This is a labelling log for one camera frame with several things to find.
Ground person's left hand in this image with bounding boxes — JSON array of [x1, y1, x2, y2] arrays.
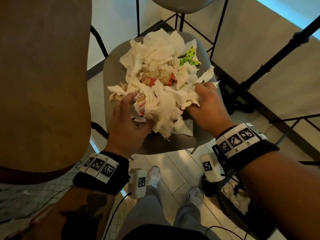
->
[[104, 92, 155, 159]]

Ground thin black cable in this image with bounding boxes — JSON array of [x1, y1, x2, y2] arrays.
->
[[103, 192, 132, 240], [0, 185, 73, 224]]

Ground black wristband with marker tags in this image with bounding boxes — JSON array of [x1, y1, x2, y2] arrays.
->
[[212, 123, 280, 172], [72, 150, 130, 196]]

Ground black trash bag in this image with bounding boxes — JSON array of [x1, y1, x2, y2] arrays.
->
[[201, 171, 277, 240]]

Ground black tripod stand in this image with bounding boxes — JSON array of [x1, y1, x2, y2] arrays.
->
[[220, 15, 320, 115]]

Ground green dotted paper wrapper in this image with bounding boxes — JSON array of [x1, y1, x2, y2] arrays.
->
[[179, 46, 202, 67]]

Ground person's left forearm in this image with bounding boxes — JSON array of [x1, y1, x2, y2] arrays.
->
[[5, 183, 118, 240]]

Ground white sneaker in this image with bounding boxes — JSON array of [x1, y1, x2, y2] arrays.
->
[[146, 166, 161, 189], [186, 187, 204, 211]]

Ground person's grey trousers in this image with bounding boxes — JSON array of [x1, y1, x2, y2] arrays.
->
[[117, 183, 221, 240]]

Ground person's black shirt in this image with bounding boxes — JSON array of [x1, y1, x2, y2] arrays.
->
[[122, 224, 209, 240]]

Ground black metal table frame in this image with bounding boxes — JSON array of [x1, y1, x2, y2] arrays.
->
[[90, 25, 110, 140]]

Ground crumpled white napkins in bag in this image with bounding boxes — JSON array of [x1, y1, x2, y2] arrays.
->
[[222, 181, 252, 215]]

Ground person's right forearm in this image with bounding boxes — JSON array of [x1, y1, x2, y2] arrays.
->
[[236, 150, 320, 240]]

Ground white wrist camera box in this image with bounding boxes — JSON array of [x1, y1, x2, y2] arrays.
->
[[199, 152, 225, 183], [128, 168, 148, 199]]

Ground red and brown paper wrapper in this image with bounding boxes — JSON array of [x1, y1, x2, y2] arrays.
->
[[138, 65, 177, 88]]

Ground pile of white napkins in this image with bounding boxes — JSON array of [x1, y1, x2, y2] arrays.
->
[[107, 28, 220, 141]]

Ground person's right hand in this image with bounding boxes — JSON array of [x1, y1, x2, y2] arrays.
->
[[185, 82, 238, 139]]

